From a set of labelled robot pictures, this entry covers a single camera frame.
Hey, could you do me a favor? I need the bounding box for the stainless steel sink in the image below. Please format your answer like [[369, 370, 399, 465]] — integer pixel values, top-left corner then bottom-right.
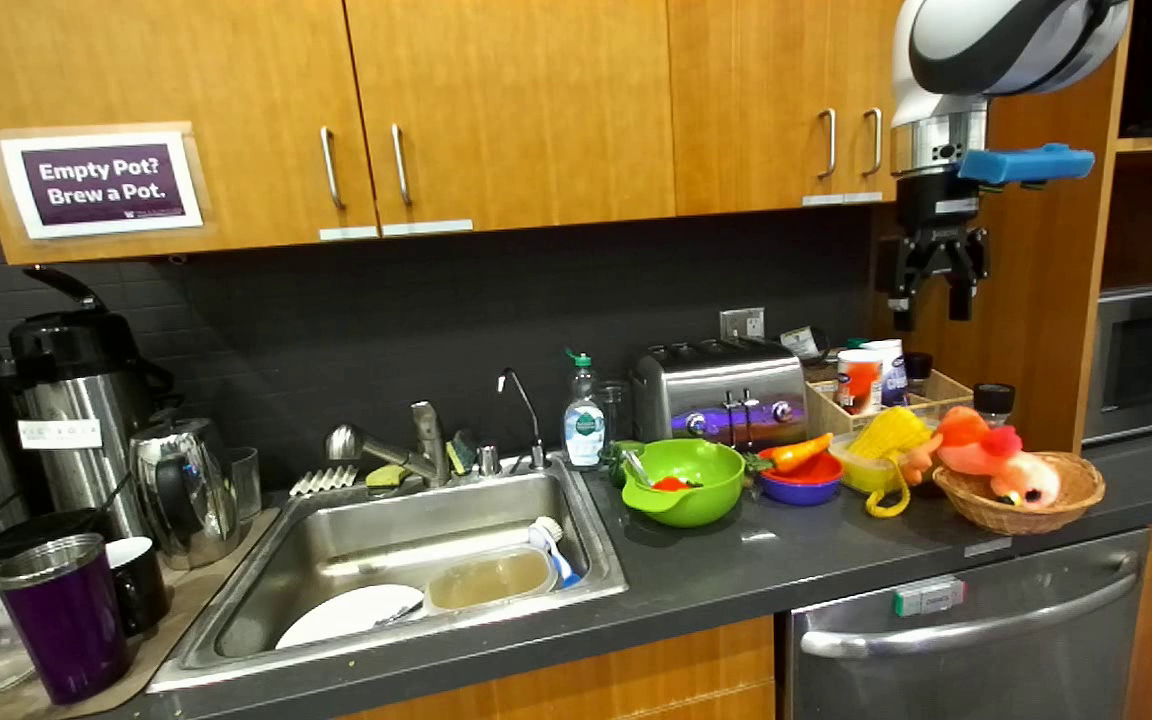
[[153, 465, 629, 690]]

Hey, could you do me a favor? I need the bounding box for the blue wrist camera box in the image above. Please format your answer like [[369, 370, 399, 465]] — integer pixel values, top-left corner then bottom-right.
[[955, 144, 1095, 189]]

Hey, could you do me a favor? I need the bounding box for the wicker basket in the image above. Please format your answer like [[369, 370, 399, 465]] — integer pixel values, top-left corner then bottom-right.
[[932, 453, 1103, 535]]

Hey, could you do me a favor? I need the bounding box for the purple bowl with red food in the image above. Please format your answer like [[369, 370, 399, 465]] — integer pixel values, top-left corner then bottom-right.
[[757, 436, 840, 509]]

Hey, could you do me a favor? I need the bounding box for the dish soap bottle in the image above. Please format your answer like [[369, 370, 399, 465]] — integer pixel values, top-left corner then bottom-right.
[[564, 352, 604, 466]]

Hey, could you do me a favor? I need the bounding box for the green plastic bowl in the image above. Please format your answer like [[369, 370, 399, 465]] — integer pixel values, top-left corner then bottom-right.
[[620, 436, 749, 529]]

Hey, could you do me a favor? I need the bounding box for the black mug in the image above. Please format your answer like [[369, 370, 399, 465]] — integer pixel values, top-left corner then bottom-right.
[[106, 535, 168, 634]]

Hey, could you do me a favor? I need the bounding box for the chrome faucet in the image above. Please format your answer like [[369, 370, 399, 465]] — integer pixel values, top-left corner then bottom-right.
[[326, 366, 554, 492]]

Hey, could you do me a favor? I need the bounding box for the purple cabinet sign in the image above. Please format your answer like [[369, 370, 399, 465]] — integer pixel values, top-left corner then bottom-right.
[[0, 126, 204, 245]]

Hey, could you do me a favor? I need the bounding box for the glass coffee carafe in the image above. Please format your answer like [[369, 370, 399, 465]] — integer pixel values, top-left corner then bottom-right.
[[128, 414, 235, 568]]

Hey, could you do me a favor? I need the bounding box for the white plate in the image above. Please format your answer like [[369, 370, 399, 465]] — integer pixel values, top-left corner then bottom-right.
[[276, 585, 425, 649]]

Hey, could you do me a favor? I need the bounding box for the cardboard condiment box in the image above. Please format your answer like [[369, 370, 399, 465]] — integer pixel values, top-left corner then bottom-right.
[[807, 341, 973, 432]]

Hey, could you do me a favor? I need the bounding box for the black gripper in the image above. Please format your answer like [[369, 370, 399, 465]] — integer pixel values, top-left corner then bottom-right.
[[888, 170, 983, 333]]

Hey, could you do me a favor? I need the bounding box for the purple metal tumbler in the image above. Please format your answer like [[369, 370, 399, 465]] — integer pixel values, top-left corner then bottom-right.
[[0, 531, 128, 704]]

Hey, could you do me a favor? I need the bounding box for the yellow plastic pitcher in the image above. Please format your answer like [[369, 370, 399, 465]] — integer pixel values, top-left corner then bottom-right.
[[836, 409, 932, 520]]

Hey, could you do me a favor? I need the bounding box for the wall power outlet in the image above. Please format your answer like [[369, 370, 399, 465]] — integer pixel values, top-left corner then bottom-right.
[[721, 309, 763, 341]]

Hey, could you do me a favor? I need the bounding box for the pink plush toy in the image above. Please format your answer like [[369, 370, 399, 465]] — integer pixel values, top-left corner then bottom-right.
[[935, 409, 1059, 509]]

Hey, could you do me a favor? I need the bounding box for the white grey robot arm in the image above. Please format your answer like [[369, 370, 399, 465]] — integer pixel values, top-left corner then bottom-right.
[[886, 0, 1134, 328]]

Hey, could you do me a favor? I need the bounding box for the silver toaster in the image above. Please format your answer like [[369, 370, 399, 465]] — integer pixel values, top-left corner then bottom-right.
[[633, 341, 807, 449]]

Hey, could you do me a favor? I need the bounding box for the stainless dishwasher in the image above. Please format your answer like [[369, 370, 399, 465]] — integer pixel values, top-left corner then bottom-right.
[[781, 531, 1145, 720]]

